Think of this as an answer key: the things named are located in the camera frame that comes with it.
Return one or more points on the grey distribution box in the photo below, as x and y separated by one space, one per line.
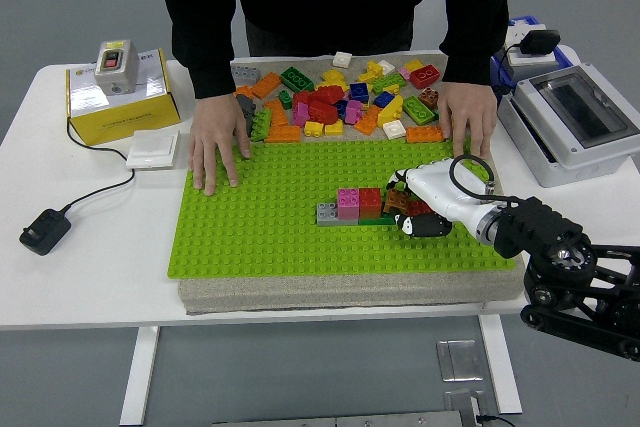
550 147

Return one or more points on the white wall switch panel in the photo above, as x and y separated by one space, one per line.
151 149

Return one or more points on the person's right hand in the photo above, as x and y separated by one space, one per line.
215 132

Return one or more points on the black plug adapter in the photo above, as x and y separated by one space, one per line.
540 41

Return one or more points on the blue plastic bin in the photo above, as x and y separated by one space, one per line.
522 18

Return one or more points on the black power adapter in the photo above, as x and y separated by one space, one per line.
44 232

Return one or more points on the person's left hand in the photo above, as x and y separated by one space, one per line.
467 109

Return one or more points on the green studded baseplate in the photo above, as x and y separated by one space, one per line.
275 247

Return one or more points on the white power socket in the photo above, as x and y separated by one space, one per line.
530 59

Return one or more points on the person's right forearm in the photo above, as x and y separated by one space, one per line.
210 62

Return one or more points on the grey-brown foam mat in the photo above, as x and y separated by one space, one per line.
350 294

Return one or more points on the small dark green brick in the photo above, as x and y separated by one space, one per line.
285 99

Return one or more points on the light grey toy brick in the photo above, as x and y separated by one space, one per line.
327 214

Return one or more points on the grey sloped toy brick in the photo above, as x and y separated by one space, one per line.
247 104

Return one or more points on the dark green long brick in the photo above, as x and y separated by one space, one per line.
297 80

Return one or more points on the red square toy brick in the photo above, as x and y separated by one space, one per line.
370 202

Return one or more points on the red long toy brick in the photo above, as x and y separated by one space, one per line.
419 208

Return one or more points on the red brick with holes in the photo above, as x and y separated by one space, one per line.
425 76

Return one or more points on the pink tall toy brick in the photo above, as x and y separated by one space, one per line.
348 203

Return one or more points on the yellow cardboard box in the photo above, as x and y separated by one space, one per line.
125 124

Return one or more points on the small pink toy brick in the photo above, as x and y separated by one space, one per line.
404 74

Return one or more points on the grey long toy brick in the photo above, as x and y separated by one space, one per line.
246 75

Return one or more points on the yellow curved toy brick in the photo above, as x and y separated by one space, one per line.
391 111

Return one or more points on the grey metal base bar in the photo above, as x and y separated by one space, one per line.
350 419

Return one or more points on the small orange toy brick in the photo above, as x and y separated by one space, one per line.
245 92

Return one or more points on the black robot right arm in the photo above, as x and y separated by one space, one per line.
530 227

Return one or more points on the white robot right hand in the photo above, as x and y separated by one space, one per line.
430 187

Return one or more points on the metal floor plate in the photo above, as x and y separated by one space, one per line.
460 359
457 402

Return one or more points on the person's left forearm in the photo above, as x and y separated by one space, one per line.
472 52

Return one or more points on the dark green toy brick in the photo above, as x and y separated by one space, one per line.
372 221

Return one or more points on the lime green long brick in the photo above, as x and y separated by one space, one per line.
417 110

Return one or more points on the dark blue toy brick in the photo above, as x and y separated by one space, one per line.
341 108

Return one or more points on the lime green toy brick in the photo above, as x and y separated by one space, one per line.
261 125
388 83

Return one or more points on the orange long toy brick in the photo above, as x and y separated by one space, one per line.
266 85
282 134
424 134

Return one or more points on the small yellow toy brick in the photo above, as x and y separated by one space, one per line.
314 129
334 128

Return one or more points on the brown toy brick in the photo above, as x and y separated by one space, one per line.
429 98
396 201

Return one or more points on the grey push-button switch box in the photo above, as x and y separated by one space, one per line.
116 72

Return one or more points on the white square toy tile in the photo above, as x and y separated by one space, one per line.
394 129
342 59
387 67

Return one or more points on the white table leg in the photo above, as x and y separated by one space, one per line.
500 362
140 372

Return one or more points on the blue square toy brick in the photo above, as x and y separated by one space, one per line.
359 92

